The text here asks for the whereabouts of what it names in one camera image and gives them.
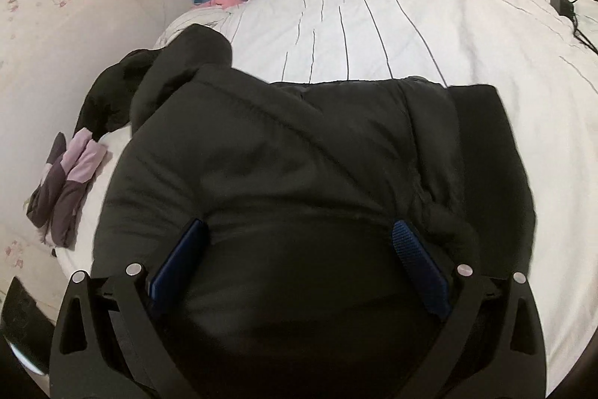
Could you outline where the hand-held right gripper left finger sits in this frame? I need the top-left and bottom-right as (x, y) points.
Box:
(48, 219), (209, 399)

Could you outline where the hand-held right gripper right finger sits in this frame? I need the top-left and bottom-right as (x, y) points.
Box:
(391, 219), (548, 399)

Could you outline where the black puffer jacket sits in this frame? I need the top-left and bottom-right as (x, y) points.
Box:
(91, 62), (538, 399)

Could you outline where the purple folded cloth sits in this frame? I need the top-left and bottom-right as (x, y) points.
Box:
(25, 128), (111, 250)

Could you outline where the dark glossy object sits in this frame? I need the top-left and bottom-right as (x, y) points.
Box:
(0, 276), (57, 376)

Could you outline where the black hooded garment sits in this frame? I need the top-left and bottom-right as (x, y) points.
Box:
(74, 24), (234, 138)

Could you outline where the black charger cable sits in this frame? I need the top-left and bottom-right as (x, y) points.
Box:
(571, 0), (598, 54)

